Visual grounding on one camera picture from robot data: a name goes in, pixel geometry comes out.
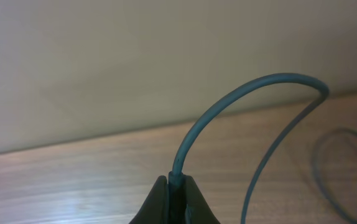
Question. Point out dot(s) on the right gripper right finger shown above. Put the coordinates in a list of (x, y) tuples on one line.
[(197, 211)]

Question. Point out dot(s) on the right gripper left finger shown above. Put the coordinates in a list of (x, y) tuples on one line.
[(155, 209)]

